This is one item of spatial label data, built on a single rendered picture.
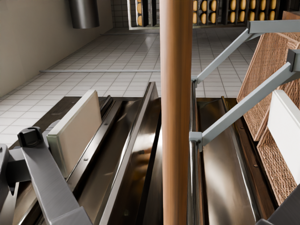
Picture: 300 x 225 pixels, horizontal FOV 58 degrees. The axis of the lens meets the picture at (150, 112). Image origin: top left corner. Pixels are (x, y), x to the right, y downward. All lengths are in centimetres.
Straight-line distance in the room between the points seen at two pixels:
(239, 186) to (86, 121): 100
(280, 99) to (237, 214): 88
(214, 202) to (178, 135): 85
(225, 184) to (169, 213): 83
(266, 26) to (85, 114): 100
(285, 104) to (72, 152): 14
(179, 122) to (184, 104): 2
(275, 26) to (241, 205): 67
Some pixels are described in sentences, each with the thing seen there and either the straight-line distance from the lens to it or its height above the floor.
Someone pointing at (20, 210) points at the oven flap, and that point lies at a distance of 119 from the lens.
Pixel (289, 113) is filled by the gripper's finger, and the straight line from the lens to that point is 18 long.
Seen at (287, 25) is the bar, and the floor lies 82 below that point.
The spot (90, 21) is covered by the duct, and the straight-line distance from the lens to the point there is 337.
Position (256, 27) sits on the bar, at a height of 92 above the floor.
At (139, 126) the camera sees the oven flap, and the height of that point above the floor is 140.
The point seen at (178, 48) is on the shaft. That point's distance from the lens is 25.
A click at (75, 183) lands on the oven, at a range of 122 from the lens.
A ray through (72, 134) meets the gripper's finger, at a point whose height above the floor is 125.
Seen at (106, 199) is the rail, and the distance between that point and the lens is 90.
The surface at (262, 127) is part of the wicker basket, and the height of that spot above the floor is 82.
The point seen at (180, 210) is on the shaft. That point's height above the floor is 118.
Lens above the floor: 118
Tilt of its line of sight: 8 degrees up
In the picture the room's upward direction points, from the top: 89 degrees counter-clockwise
